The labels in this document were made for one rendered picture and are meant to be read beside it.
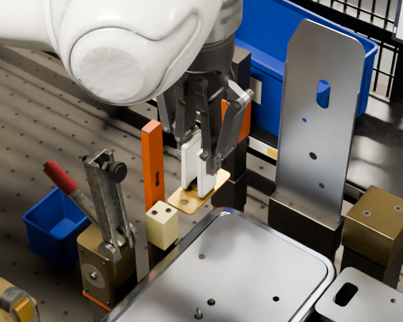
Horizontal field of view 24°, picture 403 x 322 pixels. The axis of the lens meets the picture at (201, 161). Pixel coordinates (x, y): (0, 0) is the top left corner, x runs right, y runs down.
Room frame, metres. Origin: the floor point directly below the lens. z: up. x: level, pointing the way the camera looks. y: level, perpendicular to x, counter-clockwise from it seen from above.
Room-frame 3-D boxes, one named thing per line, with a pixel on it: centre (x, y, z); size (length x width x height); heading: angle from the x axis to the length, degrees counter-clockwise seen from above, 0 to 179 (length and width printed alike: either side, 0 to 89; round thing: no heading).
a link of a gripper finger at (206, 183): (0.78, -0.01, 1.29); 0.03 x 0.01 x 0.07; 144
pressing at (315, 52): (0.99, -0.16, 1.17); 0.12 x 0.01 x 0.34; 54
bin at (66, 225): (1.17, 0.26, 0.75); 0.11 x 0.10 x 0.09; 144
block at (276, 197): (0.99, -0.16, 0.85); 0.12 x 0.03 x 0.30; 54
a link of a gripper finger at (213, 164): (0.77, -0.02, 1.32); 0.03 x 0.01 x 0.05; 54
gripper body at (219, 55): (0.78, 0.00, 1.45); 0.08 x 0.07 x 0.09; 54
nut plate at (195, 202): (0.78, 0.00, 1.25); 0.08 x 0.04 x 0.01; 144
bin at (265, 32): (1.23, -0.12, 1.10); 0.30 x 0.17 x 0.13; 48
